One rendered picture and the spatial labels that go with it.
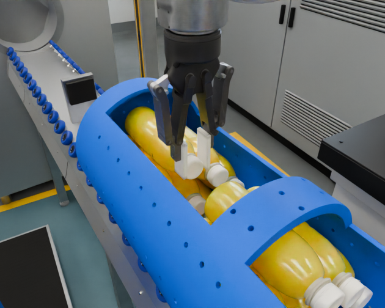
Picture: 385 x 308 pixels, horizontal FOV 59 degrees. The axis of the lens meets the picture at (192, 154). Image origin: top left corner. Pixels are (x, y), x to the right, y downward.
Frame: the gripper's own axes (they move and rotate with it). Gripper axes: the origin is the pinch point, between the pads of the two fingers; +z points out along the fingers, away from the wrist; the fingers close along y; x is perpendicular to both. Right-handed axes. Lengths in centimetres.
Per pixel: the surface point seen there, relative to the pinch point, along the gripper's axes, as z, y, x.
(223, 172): 6.6, -6.5, 0.4
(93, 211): 31.5, 11.6, -29.3
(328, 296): 1.9, 0.7, 28.3
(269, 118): 103, -155, -125
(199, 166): 2.7, -1.1, 0.5
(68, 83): 12, 3, -67
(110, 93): -2.6, 4.5, -22.9
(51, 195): 120, 11, -150
